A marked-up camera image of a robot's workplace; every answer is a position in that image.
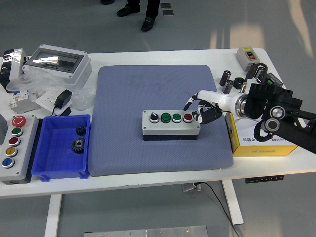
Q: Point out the large black gear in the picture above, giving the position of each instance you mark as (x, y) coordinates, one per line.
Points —
(78, 146)

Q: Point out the blue-grey mat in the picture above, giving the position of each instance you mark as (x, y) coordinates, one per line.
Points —
(138, 81)

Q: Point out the black power adapter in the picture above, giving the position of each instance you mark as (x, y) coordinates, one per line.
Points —
(63, 98)

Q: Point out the grey floor plate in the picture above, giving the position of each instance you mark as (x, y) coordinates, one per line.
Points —
(168, 12)
(165, 5)

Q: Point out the white table leg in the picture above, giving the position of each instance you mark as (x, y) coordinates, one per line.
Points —
(233, 202)
(53, 214)

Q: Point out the clear plastic bag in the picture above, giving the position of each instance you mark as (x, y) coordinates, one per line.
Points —
(42, 82)

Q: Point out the white wall socket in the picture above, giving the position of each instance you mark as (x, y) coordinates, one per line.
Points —
(45, 100)

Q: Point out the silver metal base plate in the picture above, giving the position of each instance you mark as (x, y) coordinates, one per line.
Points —
(148, 232)

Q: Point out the small black gear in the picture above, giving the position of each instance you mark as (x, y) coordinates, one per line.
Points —
(80, 130)

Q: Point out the grey clear-lid distribution box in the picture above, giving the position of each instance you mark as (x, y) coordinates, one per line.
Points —
(71, 71)

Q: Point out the white circuit breaker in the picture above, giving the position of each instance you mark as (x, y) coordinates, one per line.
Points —
(18, 96)

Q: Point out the grey metal plate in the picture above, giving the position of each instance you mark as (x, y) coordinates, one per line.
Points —
(26, 107)

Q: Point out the grey under-table bracket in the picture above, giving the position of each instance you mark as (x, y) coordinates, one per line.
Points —
(188, 187)

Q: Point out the black module with green terminal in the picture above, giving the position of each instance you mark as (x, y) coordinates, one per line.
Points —
(276, 80)

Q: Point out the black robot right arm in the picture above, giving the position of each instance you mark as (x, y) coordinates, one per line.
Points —
(271, 103)

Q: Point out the grey two-button switch box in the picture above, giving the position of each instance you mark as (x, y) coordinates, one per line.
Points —
(245, 59)

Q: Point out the grey five-button control box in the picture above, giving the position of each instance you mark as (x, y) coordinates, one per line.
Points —
(23, 148)

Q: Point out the grey four-button control box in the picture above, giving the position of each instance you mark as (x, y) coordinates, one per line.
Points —
(170, 129)

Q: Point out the black hex nut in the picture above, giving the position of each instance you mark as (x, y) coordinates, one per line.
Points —
(238, 82)

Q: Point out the yellow and white cardboard box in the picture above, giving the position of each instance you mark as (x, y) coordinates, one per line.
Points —
(247, 138)

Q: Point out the person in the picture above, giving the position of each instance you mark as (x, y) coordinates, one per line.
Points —
(148, 14)

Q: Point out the black table control panel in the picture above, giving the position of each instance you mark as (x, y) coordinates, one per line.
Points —
(264, 179)

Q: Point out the blue plastic bin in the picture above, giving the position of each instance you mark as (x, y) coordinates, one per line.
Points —
(54, 160)

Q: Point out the white device in plastic wrap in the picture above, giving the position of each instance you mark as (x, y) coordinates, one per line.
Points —
(14, 64)

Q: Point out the black cylindrical capacitor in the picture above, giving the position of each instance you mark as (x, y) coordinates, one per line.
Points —
(250, 72)
(225, 77)
(228, 86)
(260, 72)

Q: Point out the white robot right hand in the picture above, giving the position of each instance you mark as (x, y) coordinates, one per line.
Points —
(217, 98)

